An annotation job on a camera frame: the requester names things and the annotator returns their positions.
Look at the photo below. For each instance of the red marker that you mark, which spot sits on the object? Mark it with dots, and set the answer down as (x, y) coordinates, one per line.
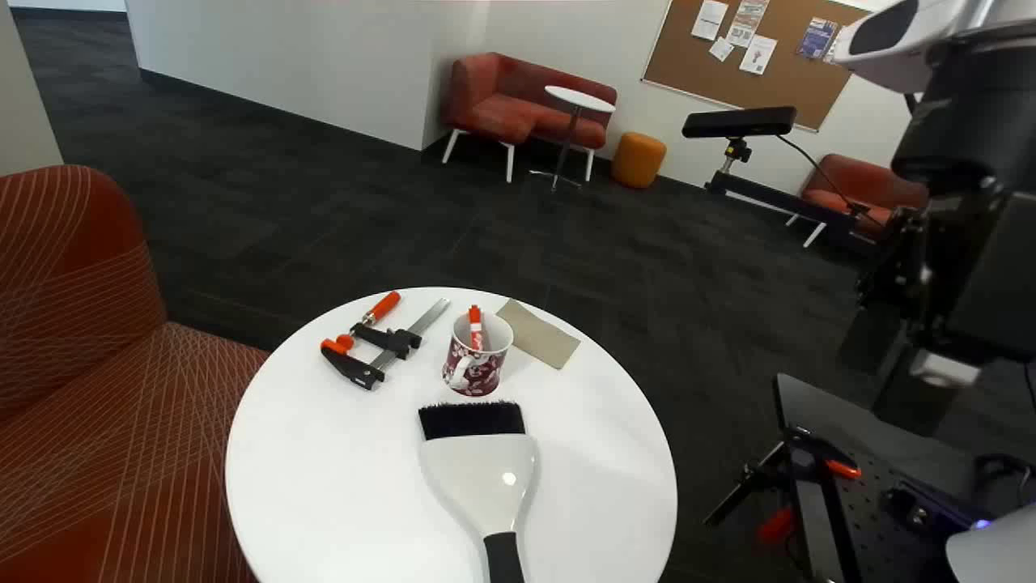
(478, 337)

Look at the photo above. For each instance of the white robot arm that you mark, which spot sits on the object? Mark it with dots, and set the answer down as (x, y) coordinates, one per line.
(949, 285)

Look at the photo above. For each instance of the red white patterned cup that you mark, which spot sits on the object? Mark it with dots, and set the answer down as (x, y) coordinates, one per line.
(478, 369)

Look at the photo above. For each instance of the beige card on table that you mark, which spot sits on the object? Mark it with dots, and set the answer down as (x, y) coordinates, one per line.
(537, 337)

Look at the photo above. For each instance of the white ice scraper brush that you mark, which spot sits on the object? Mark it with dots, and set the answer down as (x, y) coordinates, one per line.
(483, 467)

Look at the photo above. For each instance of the orange black bar clamp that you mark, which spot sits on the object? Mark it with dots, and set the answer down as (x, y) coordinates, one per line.
(393, 344)

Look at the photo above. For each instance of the orange round pouf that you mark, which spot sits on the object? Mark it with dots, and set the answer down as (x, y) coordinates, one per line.
(639, 159)

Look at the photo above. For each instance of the small white side table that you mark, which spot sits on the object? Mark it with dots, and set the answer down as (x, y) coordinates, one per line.
(578, 104)

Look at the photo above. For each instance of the round white table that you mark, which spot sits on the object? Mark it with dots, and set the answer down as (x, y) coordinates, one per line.
(337, 482)

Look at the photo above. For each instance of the cork pin board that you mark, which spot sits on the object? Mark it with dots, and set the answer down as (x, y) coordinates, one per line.
(756, 54)

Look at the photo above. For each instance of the red bench sofa right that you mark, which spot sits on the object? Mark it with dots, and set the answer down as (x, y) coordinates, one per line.
(856, 194)

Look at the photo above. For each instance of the orange striped armchair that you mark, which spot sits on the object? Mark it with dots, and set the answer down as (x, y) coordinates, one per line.
(112, 416)

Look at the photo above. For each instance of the black perforated workbench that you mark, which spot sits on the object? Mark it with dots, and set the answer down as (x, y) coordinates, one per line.
(919, 514)

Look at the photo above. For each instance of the red sofa near wall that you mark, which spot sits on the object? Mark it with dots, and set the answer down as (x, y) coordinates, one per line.
(504, 99)

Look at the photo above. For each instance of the black camera on stand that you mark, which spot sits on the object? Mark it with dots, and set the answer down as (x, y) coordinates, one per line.
(735, 128)

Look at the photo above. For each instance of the black clamp red handle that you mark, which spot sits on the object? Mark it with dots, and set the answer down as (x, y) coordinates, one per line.
(799, 455)

